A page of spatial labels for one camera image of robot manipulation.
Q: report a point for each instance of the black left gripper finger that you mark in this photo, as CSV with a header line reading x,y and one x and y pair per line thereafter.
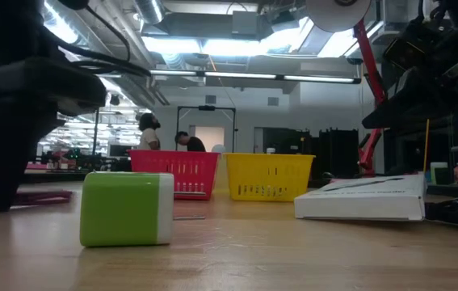
x,y
2,161

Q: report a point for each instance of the white ball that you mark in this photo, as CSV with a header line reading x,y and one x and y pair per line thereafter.
x,y
218,148

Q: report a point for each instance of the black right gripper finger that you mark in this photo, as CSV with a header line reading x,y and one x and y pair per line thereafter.
x,y
414,109

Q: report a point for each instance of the white and green container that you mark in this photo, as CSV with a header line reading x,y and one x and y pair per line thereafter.
x,y
438,174

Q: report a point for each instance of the black background rig frame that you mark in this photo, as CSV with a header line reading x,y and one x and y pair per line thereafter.
x,y
95,133
206,108

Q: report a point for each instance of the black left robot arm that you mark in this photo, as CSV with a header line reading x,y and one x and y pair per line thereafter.
x,y
6,28

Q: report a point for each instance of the long ceiling light bar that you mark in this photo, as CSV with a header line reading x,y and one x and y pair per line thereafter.
x,y
240,75

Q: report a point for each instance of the background workbench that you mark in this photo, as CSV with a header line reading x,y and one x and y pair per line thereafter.
x,y
71,175

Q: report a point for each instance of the red slotted plastic basket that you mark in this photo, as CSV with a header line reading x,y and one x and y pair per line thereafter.
x,y
172,161

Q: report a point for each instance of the red desk lamp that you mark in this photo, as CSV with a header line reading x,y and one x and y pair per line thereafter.
x,y
368,52

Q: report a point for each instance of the white card reader box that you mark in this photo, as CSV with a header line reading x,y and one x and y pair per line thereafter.
x,y
358,206

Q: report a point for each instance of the black storage cabinets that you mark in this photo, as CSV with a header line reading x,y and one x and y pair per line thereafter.
x,y
333,153

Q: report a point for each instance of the green and white charger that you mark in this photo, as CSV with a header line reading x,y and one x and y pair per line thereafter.
x,y
123,210

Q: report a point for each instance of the yellow slotted plastic basket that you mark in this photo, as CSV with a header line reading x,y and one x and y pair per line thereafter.
x,y
269,174

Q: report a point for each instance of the person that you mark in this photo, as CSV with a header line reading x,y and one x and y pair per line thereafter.
x,y
196,144
148,139

